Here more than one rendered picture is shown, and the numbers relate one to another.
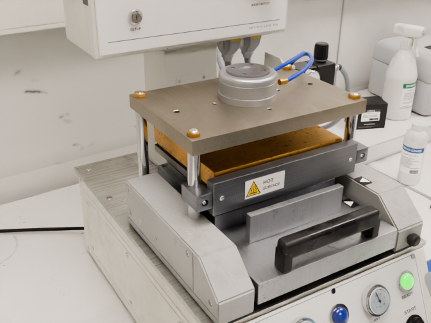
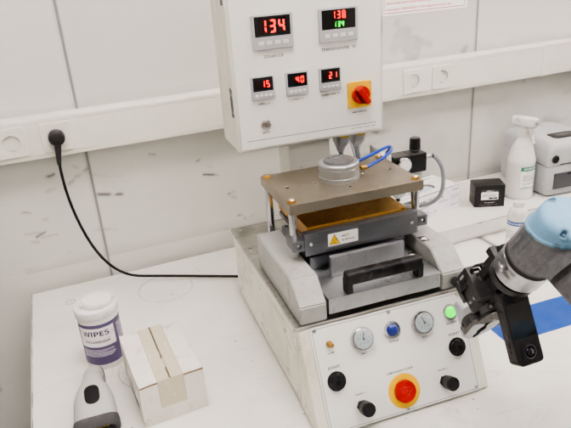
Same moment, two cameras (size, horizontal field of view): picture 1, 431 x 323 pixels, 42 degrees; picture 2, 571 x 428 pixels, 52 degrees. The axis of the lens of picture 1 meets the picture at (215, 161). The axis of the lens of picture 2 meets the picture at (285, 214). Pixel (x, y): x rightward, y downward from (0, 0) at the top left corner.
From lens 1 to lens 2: 0.42 m
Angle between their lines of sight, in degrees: 13
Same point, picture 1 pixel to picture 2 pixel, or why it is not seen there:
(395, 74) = (513, 159)
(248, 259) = (327, 285)
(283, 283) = (347, 301)
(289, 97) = (368, 177)
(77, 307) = (228, 328)
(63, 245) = (224, 287)
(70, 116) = (236, 193)
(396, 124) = not seen: hidden behind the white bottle
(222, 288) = (303, 300)
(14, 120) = (195, 195)
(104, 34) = (245, 137)
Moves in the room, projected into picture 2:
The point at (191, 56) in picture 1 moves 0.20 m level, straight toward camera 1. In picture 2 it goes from (309, 149) to (296, 181)
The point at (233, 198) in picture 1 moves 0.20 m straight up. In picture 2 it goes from (319, 245) to (314, 139)
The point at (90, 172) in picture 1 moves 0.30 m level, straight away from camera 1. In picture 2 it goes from (240, 232) to (245, 187)
